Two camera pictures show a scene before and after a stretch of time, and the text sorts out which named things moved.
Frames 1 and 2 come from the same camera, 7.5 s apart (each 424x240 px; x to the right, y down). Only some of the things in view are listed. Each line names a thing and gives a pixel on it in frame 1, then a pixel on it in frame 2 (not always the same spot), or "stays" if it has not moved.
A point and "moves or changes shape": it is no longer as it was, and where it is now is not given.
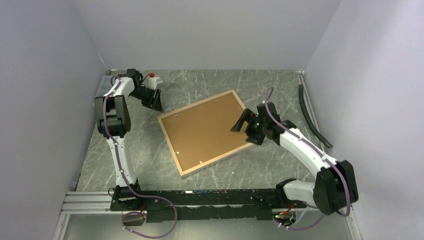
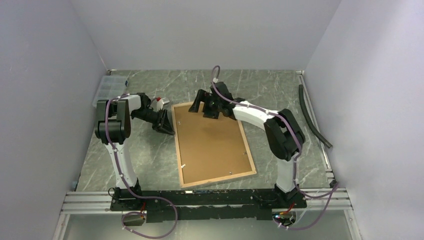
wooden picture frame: (200, 134) moves or changes shape
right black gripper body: (256, 131) → (211, 107)
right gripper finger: (245, 116) → (199, 97)
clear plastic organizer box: (104, 85) stays
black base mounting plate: (178, 206) stays
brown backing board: (203, 132) moves or changes shape
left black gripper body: (146, 95) → (147, 115)
